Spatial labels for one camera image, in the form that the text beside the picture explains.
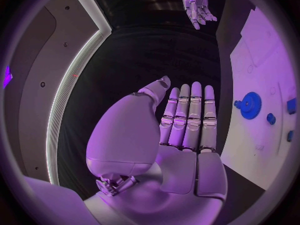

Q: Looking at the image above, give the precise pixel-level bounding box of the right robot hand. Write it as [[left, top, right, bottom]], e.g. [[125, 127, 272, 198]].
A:
[[181, 0, 218, 31]]

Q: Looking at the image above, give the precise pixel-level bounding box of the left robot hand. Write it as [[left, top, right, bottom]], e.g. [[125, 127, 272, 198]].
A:
[[83, 75, 229, 225]]

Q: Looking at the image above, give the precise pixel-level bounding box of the white task board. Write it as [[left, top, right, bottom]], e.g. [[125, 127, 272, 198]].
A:
[[220, 6, 299, 191]]

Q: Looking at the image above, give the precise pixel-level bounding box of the blue gear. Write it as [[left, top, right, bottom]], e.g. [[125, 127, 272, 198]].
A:
[[239, 91, 263, 120]]

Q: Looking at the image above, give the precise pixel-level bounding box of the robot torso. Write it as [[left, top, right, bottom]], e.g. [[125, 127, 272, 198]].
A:
[[3, 0, 113, 186]]

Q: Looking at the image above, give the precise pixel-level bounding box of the blue short cylinder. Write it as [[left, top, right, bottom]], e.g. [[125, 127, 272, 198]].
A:
[[266, 112, 277, 126]]

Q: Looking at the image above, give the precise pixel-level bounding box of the blue block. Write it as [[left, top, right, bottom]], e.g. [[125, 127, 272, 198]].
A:
[[286, 97, 298, 115]]

